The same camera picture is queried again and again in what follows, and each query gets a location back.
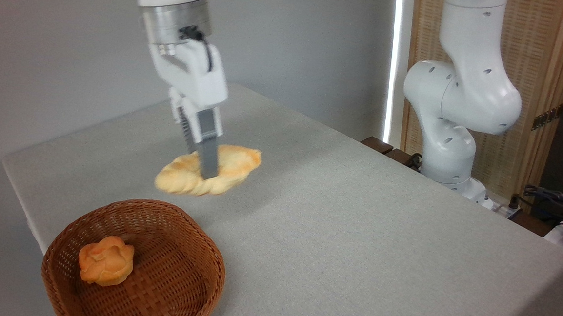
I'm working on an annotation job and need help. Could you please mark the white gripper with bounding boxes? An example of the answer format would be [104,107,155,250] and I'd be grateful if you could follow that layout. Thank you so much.
[141,38,232,181]

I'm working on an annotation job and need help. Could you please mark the long braided bread loaf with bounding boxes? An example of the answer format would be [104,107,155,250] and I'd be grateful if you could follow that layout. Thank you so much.
[154,140,263,200]

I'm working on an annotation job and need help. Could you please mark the brown wicker basket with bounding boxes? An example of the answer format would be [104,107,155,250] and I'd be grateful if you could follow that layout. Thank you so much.
[38,193,230,316]

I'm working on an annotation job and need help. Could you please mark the small round orange bun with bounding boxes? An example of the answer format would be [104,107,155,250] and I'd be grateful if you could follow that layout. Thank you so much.
[77,234,136,289]

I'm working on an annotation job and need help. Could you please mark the grey tablecloth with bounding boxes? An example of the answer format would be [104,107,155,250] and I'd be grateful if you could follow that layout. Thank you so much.
[0,69,563,316]

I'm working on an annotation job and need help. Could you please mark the white power strip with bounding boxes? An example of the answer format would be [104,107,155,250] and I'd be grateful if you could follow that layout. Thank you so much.
[490,193,524,220]

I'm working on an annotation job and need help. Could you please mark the metal screen hinge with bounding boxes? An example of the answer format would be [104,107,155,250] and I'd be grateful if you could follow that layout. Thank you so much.
[532,102,563,133]

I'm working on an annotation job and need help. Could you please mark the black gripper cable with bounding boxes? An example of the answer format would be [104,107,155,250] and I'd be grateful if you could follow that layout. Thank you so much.
[177,26,216,71]

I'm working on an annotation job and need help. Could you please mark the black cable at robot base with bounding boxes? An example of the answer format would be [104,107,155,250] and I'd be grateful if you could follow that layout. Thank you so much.
[405,153,424,172]

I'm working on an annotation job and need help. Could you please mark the black cable bundle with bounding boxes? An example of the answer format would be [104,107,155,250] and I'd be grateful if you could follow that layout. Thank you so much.
[522,185,563,229]

